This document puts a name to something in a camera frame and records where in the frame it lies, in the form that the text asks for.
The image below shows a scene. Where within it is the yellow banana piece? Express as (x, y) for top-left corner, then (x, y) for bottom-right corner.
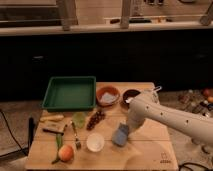
(40, 115), (64, 122)

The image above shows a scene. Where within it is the metal fork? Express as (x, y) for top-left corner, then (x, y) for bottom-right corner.
(71, 121), (81, 150)

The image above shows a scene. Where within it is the bunch of dark grapes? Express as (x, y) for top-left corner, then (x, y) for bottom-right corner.
(87, 110), (106, 130)

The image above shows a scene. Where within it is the orange peach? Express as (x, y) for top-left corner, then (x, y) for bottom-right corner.
(58, 145), (74, 162)

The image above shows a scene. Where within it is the light blue cloth in bowl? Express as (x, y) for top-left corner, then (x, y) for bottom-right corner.
(100, 93), (117, 104)

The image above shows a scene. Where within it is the blue sponge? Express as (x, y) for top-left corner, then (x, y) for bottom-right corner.
(112, 123), (129, 147)

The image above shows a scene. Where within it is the dark brown bowl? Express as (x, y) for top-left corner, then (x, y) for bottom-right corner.
(121, 89), (140, 109)

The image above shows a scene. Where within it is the black cable bottom right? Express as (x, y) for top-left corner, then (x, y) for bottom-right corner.
(178, 162), (213, 171)

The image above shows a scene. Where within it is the black cable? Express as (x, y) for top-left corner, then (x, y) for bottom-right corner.
(178, 162), (213, 171)
(0, 109), (29, 159)

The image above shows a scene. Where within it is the green chili pepper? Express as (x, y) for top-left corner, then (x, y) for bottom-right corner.
(51, 133), (63, 164)

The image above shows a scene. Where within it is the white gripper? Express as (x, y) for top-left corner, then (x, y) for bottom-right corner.
(126, 104), (145, 136)

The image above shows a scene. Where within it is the green lettuce leaf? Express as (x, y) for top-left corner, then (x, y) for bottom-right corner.
(72, 112), (86, 128)

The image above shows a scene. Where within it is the orange bowl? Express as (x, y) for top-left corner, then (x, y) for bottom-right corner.
(96, 86), (120, 107)

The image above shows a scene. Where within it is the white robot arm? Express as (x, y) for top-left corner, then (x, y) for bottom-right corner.
(126, 91), (213, 146)

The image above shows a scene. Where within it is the black cable left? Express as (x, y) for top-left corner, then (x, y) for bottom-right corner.
(0, 109), (29, 159)

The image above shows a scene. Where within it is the green plastic tray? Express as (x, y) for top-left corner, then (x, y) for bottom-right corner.
(42, 76), (96, 112)

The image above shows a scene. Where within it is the white paper cup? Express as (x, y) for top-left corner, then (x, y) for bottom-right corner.
(86, 133), (105, 152)

